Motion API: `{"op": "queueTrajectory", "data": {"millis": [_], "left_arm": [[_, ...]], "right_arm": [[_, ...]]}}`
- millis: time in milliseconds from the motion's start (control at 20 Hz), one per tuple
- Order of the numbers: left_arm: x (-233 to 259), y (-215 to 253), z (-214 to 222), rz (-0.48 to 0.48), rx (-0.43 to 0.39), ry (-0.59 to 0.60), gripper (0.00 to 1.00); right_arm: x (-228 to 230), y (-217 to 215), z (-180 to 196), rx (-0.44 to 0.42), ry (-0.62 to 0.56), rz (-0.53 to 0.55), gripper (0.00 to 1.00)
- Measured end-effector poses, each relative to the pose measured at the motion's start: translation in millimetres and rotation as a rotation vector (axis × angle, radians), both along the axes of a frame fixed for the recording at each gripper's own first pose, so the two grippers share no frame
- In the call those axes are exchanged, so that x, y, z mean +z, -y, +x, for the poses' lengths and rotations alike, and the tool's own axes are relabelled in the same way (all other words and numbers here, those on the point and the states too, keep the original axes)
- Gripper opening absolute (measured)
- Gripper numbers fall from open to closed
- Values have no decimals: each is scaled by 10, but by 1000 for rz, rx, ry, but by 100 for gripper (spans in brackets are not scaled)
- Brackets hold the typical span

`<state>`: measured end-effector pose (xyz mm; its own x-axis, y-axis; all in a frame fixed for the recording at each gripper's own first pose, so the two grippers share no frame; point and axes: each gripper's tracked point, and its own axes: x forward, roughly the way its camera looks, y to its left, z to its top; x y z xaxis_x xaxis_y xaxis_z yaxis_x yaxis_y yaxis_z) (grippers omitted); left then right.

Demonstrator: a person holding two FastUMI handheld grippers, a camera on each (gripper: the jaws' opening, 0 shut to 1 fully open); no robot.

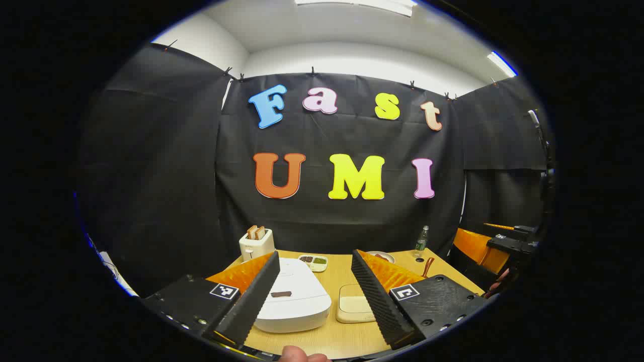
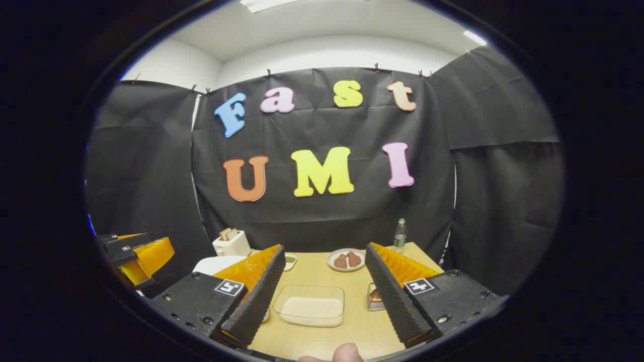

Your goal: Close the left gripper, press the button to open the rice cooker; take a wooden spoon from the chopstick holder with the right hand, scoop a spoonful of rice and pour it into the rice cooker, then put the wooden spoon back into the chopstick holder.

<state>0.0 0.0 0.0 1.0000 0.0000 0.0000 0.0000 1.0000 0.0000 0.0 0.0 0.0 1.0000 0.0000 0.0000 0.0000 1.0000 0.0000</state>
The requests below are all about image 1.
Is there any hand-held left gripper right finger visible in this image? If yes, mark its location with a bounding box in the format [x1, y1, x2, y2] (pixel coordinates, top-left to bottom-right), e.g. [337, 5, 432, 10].
[351, 249, 492, 351]

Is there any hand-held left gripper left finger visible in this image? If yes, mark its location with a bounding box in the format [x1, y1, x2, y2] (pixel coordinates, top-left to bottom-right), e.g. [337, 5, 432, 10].
[141, 250, 281, 358]

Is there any beige square rice box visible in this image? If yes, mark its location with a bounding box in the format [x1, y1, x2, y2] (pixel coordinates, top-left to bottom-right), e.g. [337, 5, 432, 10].
[336, 284, 377, 324]

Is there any white rice cooker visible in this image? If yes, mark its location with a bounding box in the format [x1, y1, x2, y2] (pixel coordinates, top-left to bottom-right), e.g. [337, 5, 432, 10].
[253, 257, 333, 333]

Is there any white toaster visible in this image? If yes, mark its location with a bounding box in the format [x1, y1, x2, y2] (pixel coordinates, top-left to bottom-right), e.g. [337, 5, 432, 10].
[239, 229, 276, 262]

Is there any green glass bottle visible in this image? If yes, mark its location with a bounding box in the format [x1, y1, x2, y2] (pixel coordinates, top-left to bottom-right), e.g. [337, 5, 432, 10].
[414, 225, 430, 258]

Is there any white divided grain plate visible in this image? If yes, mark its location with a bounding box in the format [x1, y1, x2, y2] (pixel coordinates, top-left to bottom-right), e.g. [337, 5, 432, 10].
[298, 254, 329, 273]

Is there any white side desk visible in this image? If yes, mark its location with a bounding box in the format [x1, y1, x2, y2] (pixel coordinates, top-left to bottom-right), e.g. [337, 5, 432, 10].
[87, 234, 139, 297]

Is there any black backdrop cloth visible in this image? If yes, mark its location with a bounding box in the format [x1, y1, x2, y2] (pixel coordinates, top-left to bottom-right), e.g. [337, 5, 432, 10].
[78, 43, 551, 297]

